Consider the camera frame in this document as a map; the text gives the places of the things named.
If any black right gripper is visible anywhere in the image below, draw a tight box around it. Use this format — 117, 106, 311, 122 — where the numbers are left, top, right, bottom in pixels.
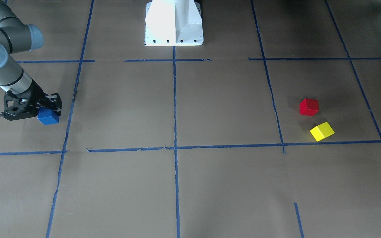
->
3, 83, 62, 121

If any yellow wooden block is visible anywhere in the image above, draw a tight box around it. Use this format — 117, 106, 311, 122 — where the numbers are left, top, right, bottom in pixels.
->
310, 122, 335, 142

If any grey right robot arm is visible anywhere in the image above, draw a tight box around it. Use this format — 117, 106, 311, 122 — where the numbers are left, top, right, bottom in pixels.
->
0, 0, 62, 125

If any red wooden block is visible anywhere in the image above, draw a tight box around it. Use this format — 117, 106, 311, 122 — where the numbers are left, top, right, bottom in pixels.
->
299, 98, 319, 116

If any blue wooden block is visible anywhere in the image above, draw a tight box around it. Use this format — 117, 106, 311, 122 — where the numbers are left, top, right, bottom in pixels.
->
37, 107, 60, 125

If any white camera stand post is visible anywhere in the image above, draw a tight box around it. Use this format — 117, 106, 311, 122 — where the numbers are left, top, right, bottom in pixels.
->
144, 0, 204, 46

